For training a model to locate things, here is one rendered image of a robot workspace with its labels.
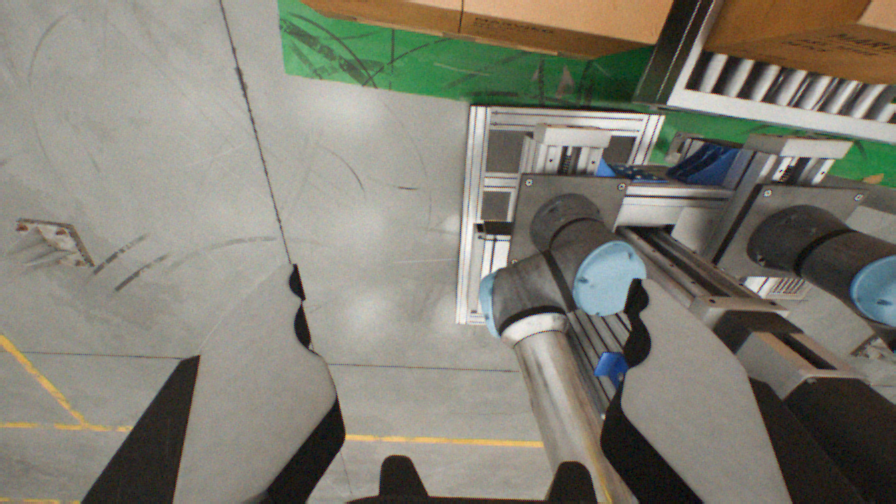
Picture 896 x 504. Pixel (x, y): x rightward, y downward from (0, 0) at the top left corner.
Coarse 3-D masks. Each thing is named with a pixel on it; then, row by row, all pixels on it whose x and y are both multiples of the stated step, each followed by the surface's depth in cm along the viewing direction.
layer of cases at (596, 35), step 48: (336, 0) 96; (384, 0) 86; (432, 0) 83; (480, 0) 83; (528, 0) 83; (576, 0) 83; (624, 0) 83; (672, 0) 83; (576, 48) 111; (624, 48) 99
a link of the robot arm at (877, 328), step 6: (870, 324) 55; (876, 324) 53; (882, 324) 52; (876, 330) 55; (882, 330) 53; (888, 330) 52; (894, 330) 52; (882, 336) 54; (888, 336) 53; (894, 336) 52; (888, 342) 53; (894, 342) 52; (894, 348) 52; (894, 354) 52
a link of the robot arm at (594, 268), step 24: (576, 240) 48; (600, 240) 46; (552, 264) 47; (576, 264) 45; (600, 264) 42; (624, 264) 42; (576, 288) 44; (600, 288) 44; (624, 288) 44; (600, 312) 46
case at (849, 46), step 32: (736, 0) 77; (768, 0) 69; (800, 0) 62; (832, 0) 57; (864, 0) 52; (736, 32) 76; (768, 32) 68; (800, 32) 62; (832, 32) 59; (864, 32) 56; (800, 64) 84; (832, 64) 79; (864, 64) 74
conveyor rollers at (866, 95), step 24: (720, 72) 91; (744, 72) 90; (768, 72) 91; (792, 72) 92; (744, 96) 97; (792, 96) 94; (816, 96) 93; (840, 96) 94; (864, 96) 94; (888, 96) 95
